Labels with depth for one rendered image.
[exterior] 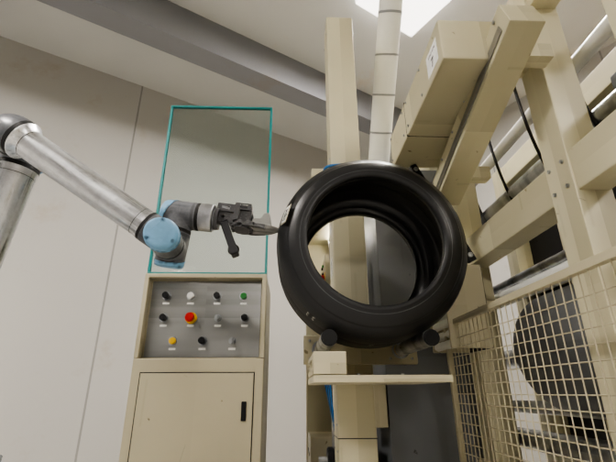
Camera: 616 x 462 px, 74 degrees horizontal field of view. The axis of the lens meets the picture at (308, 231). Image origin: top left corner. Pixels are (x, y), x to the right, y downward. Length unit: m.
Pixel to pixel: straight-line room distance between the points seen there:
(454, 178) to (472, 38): 0.48
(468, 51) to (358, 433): 1.23
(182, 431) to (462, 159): 1.48
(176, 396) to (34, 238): 2.31
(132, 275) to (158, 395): 2.07
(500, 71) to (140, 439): 1.81
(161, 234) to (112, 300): 2.64
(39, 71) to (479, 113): 3.90
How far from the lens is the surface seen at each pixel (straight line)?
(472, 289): 1.60
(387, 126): 2.35
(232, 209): 1.33
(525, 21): 1.31
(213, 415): 1.85
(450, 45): 1.34
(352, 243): 1.61
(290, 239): 1.18
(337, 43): 2.17
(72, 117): 4.34
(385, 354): 1.51
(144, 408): 1.92
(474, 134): 1.47
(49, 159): 1.34
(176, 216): 1.33
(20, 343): 3.70
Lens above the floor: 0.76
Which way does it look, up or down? 21 degrees up
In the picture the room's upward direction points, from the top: straight up
